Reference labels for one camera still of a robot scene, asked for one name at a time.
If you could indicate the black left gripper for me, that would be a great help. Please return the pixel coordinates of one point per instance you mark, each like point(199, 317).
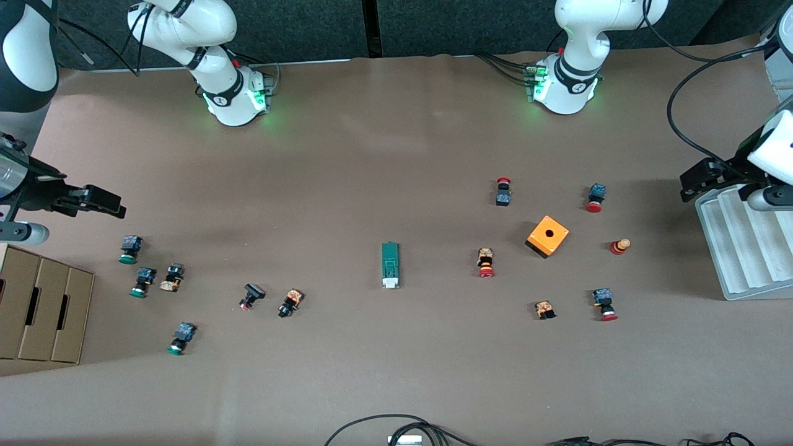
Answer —
point(726, 174)

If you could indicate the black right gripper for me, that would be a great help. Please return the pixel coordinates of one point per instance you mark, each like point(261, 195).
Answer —
point(38, 187)

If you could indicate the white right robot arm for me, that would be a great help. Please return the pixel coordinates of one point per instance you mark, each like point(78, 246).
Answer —
point(210, 25)

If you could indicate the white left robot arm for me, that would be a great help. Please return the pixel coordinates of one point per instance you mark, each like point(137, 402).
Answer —
point(576, 37)

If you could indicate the green pushbutton with blue block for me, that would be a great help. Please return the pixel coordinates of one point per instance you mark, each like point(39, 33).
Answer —
point(143, 282)
point(181, 337)
point(130, 248)

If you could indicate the grey ridged plastic tray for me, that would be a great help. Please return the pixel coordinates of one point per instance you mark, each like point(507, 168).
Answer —
point(749, 254)

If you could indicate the small red yellow button head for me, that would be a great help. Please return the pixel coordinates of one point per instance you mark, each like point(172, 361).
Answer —
point(619, 246)

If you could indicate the red mushroom button blue block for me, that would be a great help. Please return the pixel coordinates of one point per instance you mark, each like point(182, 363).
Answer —
point(596, 197)
point(604, 303)

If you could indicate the brown cardboard divider box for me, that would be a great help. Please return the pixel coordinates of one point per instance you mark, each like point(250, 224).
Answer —
point(43, 310)

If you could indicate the black square button red base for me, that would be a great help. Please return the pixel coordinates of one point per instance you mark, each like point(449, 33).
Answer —
point(251, 295)

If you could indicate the small red button black block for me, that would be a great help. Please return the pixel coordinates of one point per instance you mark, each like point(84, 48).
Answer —
point(503, 197)

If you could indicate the orange black contact block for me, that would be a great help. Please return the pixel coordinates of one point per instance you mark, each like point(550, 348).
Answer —
point(544, 309)

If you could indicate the black selector with orange block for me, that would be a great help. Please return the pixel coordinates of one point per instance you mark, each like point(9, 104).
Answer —
point(290, 302)

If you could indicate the red button with orange block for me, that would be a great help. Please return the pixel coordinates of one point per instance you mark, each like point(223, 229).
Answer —
point(486, 262)

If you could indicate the small white device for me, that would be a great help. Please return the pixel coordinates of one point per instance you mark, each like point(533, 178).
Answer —
point(404, 440)

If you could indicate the orange button enclosure box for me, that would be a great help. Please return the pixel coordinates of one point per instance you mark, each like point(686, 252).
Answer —
point(547, 236)

